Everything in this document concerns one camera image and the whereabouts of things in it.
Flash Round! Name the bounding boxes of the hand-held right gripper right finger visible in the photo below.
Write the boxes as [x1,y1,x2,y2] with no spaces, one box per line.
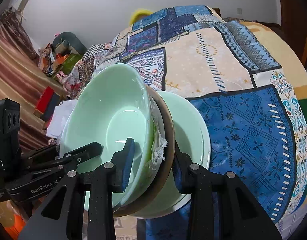
[172,142,282,240]

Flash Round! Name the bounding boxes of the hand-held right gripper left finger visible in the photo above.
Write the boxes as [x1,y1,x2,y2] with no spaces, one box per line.
[19,137,136,240]

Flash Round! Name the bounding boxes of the green plate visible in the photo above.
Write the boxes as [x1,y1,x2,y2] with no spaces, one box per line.
[131,90,211,218]

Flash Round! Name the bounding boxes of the grey-green curved pillow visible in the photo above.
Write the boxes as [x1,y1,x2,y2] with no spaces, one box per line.
[52,32,88,54]

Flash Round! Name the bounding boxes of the green bag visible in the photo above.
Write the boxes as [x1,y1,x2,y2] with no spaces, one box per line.
[54,54,83,80]

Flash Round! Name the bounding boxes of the pink bunny toy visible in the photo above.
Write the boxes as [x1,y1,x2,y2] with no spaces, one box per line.
[57,70,69,90]

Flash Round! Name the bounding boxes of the green bowl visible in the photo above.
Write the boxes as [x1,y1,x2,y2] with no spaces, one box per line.
[59,64,159,205]

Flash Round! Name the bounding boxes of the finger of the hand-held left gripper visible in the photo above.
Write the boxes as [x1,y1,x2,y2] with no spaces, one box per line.
[27,142,103,178]
[20,144,61,166]

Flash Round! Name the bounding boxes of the pink bowl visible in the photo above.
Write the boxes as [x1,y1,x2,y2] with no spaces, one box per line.
[114,85,176,217]

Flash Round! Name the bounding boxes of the yellow foam tube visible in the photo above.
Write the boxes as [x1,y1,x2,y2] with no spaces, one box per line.
[129,8,154,26]

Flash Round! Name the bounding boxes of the dark patterned cloth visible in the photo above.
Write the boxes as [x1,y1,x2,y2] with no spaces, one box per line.
[223,17,254,23]

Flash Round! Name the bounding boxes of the striped brown curtain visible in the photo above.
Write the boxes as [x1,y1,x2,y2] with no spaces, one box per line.
[0,9,66,153]

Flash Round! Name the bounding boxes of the patchwork blanket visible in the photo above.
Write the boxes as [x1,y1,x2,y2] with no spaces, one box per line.
[69,5,307,240]

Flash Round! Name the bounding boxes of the dark grey box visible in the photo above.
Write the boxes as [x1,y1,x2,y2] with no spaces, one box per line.
[40,94,61,122]

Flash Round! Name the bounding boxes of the red box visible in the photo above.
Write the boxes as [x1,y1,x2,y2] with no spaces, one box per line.
[34,86,55,115]

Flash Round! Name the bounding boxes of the wooden door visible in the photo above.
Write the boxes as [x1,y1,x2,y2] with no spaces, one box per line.
[277,0,307,63]

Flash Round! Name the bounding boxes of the pile of boxes and papers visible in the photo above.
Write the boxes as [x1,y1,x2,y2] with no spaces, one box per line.
[39,42,69,74]

